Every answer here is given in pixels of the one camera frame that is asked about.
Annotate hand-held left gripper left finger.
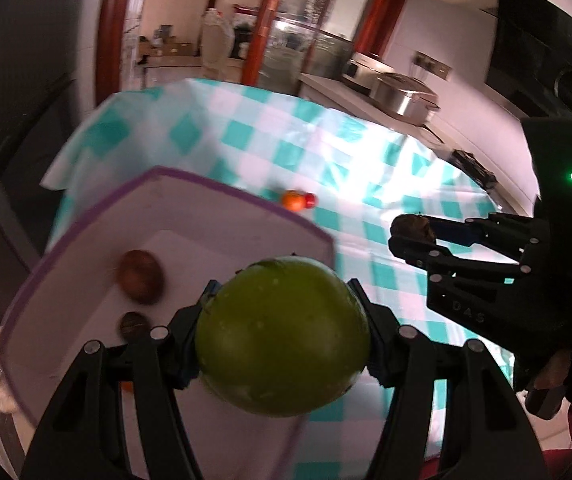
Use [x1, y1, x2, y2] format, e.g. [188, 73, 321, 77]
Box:
[20, 280, 219, 480]

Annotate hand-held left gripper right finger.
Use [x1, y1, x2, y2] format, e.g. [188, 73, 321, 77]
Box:
[346, 278, 551, 480]

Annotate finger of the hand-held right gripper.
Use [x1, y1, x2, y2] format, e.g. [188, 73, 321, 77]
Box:
[388, 236, 535, 287]
[423, 213, 538, 262]

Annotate small dark fruit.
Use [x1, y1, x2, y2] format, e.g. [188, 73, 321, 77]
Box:
[117, 311, 149, 343]

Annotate dark wrinkled fruit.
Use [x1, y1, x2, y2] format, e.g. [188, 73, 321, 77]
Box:
[390, 213, 437, 248]

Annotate large green apple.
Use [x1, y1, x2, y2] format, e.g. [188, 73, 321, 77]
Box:
[194, 256, 371, 417]

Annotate white tray with purple rim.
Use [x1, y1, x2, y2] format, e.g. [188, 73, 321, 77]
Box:
[0, 166, 337, 480]

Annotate person's right hand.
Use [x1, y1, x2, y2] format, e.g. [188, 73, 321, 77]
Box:
[535, 348, 572, 392]

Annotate steel pot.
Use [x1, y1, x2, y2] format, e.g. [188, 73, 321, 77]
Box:
[370, 72, 441, 124]

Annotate black range hood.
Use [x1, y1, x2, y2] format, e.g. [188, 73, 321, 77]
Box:
[486, 0, 572, 122]

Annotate white kitchen counter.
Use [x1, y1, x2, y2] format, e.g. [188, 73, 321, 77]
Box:
[298, 72, 448, 147]

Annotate teal checkered tablecloth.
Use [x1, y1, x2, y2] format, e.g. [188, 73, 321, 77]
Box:
[40, 77, 517, 461]

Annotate glass sliding door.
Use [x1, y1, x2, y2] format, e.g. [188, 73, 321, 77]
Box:
[258, 0, 381, 92]

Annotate dark grey door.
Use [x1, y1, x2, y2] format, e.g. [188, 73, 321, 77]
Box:
[0, 0, 102, 311]

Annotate cardboard boxes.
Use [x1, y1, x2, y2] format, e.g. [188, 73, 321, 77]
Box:
[138, 25, 199, 66]

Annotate white bag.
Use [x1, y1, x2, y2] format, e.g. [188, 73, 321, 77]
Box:
[201, 7, 233, 69]

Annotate wall outlet strip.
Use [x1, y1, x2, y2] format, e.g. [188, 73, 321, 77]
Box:
[413, 51, 453, 81]

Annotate red wooden door frame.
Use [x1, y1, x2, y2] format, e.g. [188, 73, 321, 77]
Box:
[353, 0, 409, 59]

